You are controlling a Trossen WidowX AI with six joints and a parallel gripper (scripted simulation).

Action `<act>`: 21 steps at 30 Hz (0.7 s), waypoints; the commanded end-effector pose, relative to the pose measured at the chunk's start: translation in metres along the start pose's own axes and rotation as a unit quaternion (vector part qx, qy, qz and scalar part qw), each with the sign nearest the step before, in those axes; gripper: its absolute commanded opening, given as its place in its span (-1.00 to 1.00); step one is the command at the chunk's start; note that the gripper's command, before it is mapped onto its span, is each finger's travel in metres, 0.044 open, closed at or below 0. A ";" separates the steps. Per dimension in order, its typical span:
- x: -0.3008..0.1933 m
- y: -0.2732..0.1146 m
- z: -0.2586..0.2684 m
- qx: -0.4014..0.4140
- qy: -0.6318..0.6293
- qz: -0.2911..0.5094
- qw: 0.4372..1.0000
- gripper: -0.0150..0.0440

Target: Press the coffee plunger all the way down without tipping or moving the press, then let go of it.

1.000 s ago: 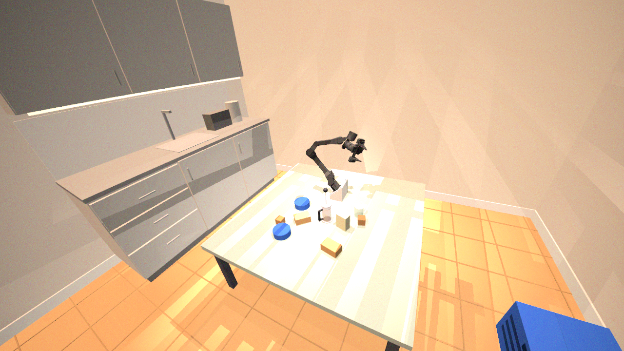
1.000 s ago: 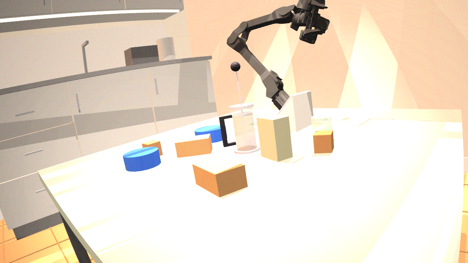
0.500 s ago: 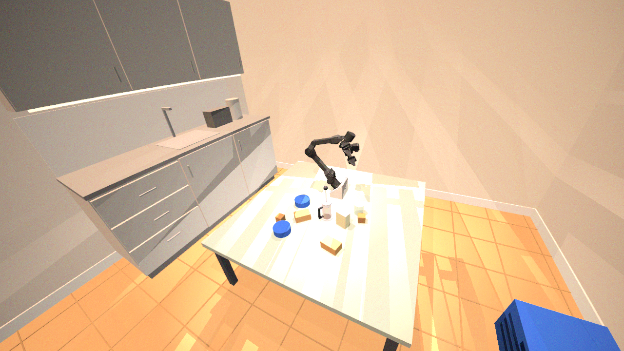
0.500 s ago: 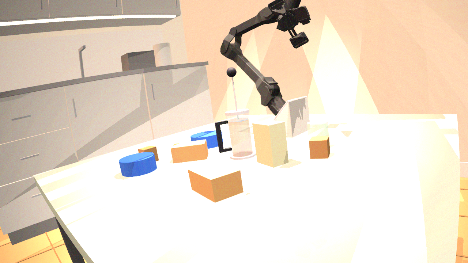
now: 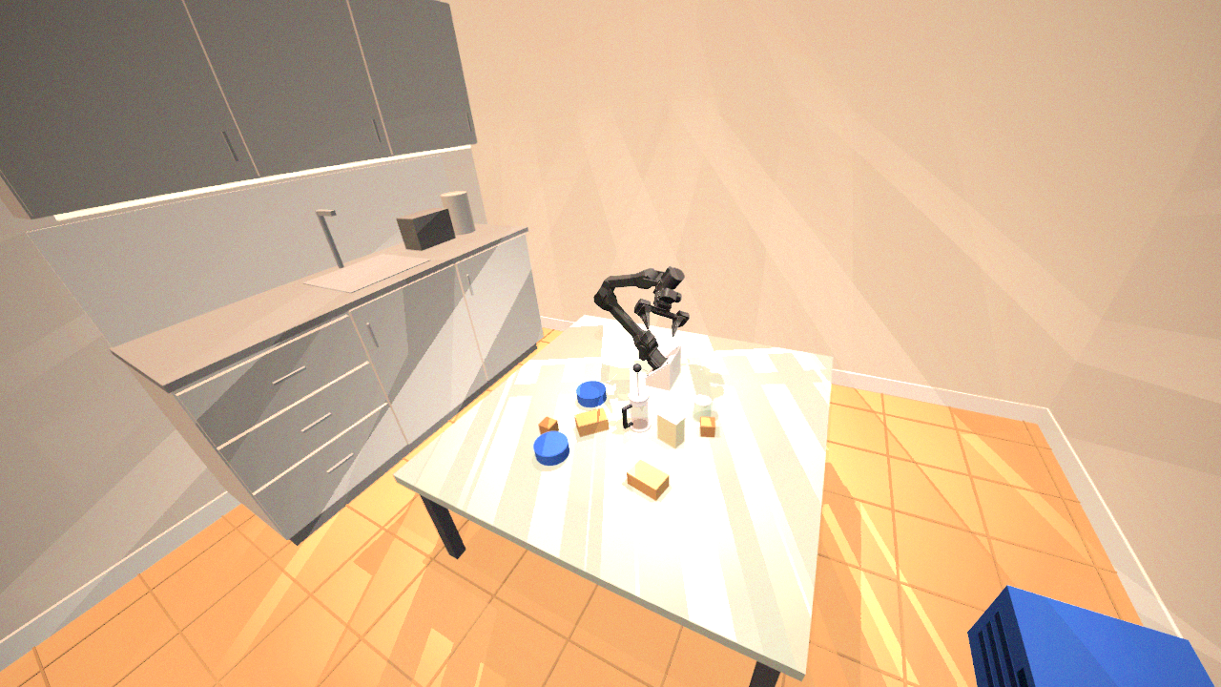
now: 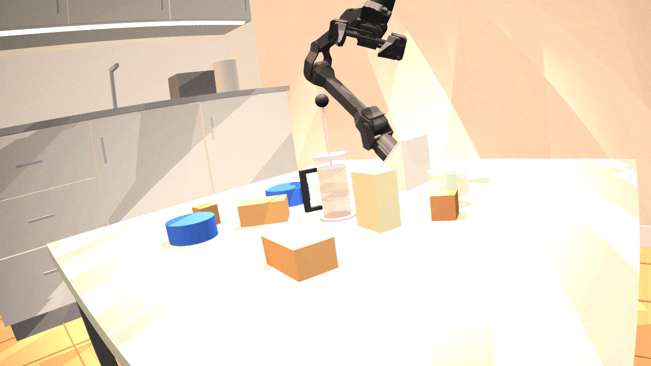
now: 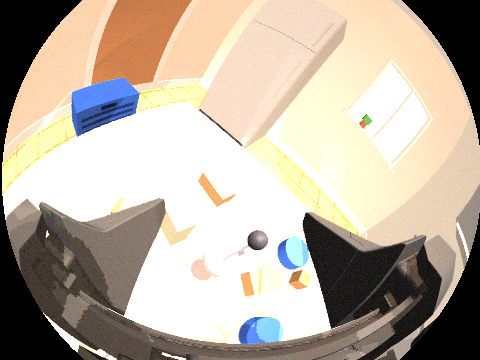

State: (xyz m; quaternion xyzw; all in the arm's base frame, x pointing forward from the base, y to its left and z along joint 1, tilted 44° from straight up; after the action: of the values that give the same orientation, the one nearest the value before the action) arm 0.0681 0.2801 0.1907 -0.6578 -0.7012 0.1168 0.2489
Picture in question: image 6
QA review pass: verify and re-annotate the blue short cylinder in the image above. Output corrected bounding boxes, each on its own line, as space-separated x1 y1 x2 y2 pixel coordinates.
165 212 218 247
264 181 303 207

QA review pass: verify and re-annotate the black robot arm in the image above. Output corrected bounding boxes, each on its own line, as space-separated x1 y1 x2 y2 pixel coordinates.
304 0 398 162

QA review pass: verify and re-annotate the glass coffee press with plunger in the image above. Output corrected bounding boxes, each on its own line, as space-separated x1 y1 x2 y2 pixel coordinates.
299 94 357 223

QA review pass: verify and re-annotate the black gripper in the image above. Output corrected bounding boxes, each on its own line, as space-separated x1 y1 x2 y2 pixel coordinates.
328 18 407 61

